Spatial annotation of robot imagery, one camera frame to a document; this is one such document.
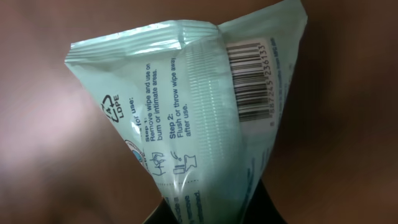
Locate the teal snack bar wrapper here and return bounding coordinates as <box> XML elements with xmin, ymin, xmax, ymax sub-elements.
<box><xmin>65</xmin><ymin>0</ymin><xmax>307</xmax><ymax>223</ymax></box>

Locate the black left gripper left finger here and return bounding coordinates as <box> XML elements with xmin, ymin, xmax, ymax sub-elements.
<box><xmin>142</xmin><ymin>197</ymin><xmax>178</xmax><ymax>224</ymax></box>

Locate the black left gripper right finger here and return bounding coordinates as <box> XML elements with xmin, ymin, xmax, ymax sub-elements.
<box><xmin>243</xmin><ymin>180</ymin><xmax>287</xmax><ymax>224</ymax></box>

